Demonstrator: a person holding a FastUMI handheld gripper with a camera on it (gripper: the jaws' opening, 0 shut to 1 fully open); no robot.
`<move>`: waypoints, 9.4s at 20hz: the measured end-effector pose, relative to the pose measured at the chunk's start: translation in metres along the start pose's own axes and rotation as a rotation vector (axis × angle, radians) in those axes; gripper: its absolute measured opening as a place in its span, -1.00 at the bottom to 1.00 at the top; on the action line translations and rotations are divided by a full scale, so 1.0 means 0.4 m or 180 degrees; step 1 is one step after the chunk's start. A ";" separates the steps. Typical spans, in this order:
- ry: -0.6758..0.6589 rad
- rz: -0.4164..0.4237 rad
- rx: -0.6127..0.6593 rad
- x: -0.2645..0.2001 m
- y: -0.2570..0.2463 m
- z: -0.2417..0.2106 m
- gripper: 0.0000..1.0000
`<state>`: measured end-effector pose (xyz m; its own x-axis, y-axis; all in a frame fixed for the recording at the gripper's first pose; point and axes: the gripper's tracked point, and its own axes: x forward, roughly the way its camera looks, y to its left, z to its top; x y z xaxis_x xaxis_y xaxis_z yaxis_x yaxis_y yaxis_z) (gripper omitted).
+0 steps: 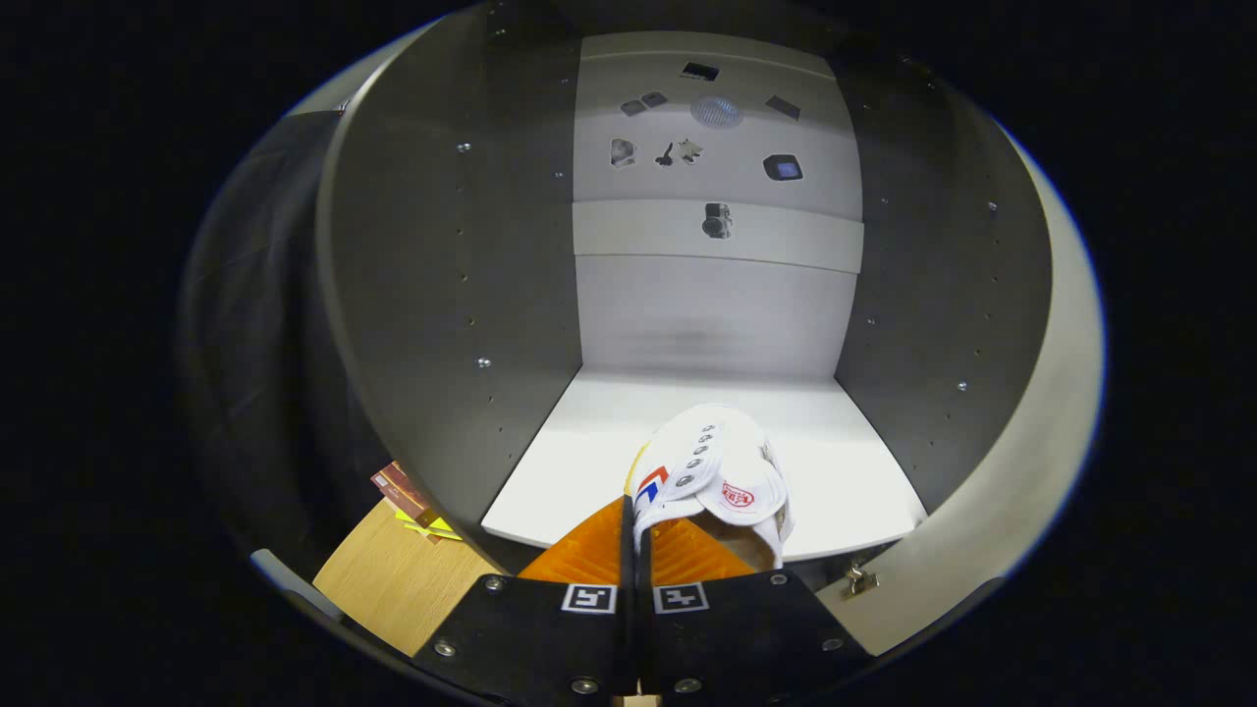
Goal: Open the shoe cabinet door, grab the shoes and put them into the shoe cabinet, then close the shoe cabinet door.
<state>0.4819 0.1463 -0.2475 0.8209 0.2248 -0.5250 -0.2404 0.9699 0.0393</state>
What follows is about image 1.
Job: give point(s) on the white cabinet shelf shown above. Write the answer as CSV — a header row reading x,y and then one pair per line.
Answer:
x,y
589,462

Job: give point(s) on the white canvas shoe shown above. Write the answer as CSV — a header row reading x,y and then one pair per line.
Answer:
x,y
722,462

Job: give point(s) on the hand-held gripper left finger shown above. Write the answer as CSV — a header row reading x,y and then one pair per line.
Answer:
x,y
628,589

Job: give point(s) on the yellow book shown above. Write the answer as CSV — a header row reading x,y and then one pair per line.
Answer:
x,y
432,528

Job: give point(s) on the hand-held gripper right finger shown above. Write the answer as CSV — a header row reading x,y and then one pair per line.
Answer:
x,y
746,633

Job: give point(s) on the dark grey shoe cabinet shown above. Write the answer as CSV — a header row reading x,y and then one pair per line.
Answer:
x,y
442,295

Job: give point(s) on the black backdrop cloth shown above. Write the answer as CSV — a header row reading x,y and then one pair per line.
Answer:
x,y
265,344

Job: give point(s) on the brown cover book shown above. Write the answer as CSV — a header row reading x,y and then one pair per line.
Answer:
x,y
403,489

